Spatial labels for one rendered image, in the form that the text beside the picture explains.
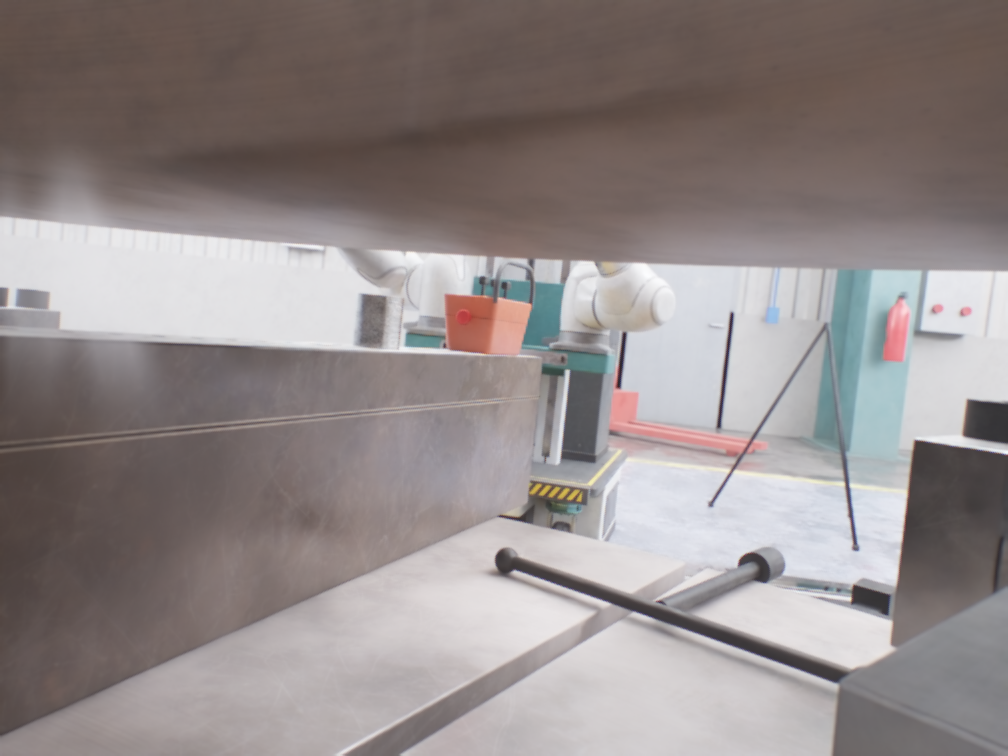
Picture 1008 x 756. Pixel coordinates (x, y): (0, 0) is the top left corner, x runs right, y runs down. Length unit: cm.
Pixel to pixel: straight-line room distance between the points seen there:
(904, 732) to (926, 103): 26
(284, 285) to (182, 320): 114
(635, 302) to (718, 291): 594
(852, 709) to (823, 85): 27
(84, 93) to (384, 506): 80
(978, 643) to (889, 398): 694
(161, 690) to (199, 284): 794
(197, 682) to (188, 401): 31
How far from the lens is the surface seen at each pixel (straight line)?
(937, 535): 87
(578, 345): 230
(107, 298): 927
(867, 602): 167
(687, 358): 800
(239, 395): 103
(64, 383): 87
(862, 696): 40
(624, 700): 102
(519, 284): 252
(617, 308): 217
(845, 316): 830
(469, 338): 168
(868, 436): 740
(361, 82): 57
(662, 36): 42
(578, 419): 267
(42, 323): 209
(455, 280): 243
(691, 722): 100
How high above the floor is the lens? 74
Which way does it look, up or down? 2 degrees down
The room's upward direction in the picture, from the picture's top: 6 degrees clockwise
